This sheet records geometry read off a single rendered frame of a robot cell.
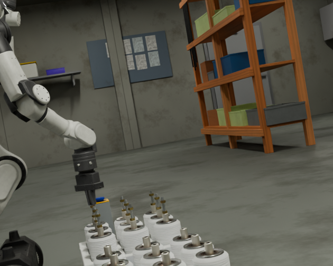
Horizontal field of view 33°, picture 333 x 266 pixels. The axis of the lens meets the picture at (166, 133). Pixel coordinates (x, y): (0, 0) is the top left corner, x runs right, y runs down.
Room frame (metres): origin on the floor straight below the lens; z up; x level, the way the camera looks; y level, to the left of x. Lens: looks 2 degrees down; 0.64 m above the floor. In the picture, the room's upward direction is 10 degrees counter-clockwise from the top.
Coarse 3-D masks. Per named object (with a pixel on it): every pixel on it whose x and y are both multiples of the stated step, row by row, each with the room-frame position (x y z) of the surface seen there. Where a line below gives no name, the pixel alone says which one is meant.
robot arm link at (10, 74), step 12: (0, 60) 1.98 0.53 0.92; (12, 60) 1.99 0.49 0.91; (0, 72) 1.98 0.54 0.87; (12, 72) 1.98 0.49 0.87; (12, 84) 1.97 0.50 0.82; (24, 84) 1.97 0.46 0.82; (36, 84) 2.01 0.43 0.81; (12, 96) 1.98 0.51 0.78; (36, 96) 1.98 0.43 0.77; (48, 96) 2.03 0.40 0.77; (12, 108) 2.00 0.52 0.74
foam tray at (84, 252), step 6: (150, 234) 2.16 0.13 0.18; (150, 240) 2.06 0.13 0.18; (84, 246) 2.15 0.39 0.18; (120, 246) 2.04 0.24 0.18; (168, 246) 1.92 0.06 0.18; (84, 252) 2.05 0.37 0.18; (84, 258) 1.96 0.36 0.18; (90, 258) 1.98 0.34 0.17; (126, 258) 1.89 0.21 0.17; (132, 258) 1.89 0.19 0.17; (84, 264) 1.88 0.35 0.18; (90, 264) 1.86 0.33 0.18
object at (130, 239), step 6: (144, 228) 1.96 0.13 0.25; (126, 234) 1.93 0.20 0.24; (132, 234) 1.93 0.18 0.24; (138, 234) 1.93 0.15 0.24; (144, 234) 1.94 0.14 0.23; (126, 240) 1.94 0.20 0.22; (132, 240) 1.93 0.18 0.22; (138, 240) 1.93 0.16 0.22; (126, 246) 1.94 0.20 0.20; (132, 246) 1.93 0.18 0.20; (126, 252) 1.94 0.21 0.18
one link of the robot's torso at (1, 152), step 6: (0, 150) 2.17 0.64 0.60; (6, 150) 2.24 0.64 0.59; (0, 156) 2.17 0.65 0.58; (6, 156) 2.16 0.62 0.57; (12, 156) 2.17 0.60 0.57; (18, 162) 2.17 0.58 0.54; (24, 162) 2.29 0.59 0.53; (24, 168) 2.17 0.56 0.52; (24, 174) 2.17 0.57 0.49; (24, 180) 2.17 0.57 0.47; (18, 186) 2.17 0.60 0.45
